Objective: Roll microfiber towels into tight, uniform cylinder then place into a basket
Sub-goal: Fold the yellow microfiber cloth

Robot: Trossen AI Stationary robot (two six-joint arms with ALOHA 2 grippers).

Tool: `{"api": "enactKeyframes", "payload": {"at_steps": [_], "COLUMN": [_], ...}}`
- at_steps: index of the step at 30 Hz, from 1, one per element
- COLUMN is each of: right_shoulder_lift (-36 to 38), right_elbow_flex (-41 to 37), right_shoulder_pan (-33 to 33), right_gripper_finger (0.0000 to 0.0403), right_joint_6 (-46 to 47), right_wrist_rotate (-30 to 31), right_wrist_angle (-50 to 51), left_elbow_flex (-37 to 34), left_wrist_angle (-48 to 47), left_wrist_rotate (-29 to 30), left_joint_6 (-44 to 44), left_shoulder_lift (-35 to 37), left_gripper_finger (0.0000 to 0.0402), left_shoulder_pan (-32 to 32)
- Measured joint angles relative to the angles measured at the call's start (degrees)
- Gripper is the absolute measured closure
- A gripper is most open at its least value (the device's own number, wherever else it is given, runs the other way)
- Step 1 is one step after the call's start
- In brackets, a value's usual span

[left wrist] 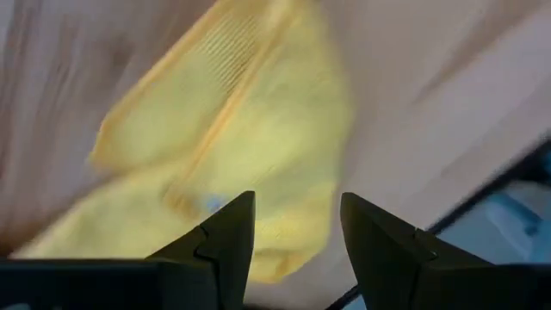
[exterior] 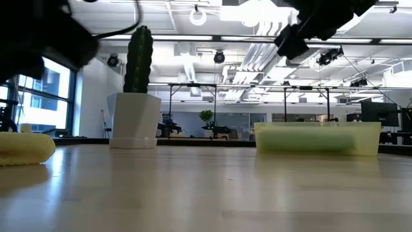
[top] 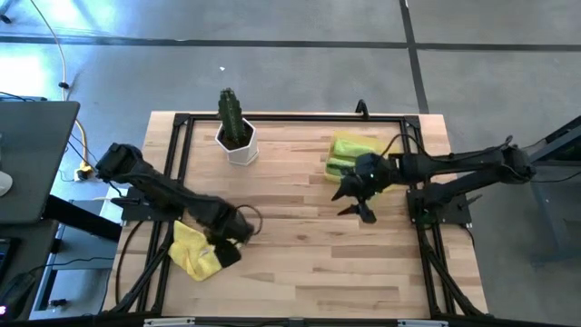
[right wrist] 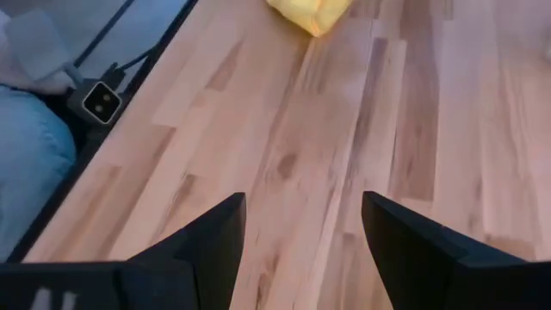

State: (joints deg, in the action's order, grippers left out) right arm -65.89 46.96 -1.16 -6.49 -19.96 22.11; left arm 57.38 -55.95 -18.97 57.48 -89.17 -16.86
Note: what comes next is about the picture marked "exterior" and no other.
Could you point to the yellow microfiber towel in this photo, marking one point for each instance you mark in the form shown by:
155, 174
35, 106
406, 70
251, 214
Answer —
22, 148

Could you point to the green microfiber towel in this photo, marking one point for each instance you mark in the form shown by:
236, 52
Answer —
305, 141

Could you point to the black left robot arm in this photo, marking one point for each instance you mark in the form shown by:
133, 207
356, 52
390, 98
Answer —
32, 4

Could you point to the black background robot arm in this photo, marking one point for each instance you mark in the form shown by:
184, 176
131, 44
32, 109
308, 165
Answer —
170, 127
220, 130

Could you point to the yellow translucent plastic basket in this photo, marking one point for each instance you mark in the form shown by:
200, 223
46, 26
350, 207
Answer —
367, 138

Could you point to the long ceiling light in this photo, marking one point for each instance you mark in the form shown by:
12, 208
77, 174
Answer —
338, 40
180, 37

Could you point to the dark-framed window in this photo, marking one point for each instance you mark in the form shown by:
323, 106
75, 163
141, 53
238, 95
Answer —
48, 96

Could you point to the black chair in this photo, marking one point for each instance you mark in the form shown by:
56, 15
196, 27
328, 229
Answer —
6, 119

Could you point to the tan cardboard box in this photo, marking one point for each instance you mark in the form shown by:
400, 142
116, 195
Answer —
25, 128

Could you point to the dark low device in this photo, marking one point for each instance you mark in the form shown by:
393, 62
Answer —
58, 132

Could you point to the green cactus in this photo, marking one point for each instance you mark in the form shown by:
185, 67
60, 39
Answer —
138, 64

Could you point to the thin floor stand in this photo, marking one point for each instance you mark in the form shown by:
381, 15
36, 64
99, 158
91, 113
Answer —
104, 124

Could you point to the black computer monitor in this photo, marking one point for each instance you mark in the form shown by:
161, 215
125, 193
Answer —
380, 112
407, 120

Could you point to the white hexagonal plant pot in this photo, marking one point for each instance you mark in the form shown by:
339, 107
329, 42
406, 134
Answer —
135, 119

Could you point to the green background object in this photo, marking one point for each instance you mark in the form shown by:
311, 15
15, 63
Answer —
206, 116

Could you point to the black ceiling camera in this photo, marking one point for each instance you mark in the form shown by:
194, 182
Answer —
328, 57
113, 60
219, 57

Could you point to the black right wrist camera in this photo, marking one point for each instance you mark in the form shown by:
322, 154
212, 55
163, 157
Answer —
291, 42

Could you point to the black background station frame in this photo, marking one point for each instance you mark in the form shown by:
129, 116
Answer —
215, 103
285, 103

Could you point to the black aluminium table frame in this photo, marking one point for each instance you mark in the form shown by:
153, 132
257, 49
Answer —
193, 141

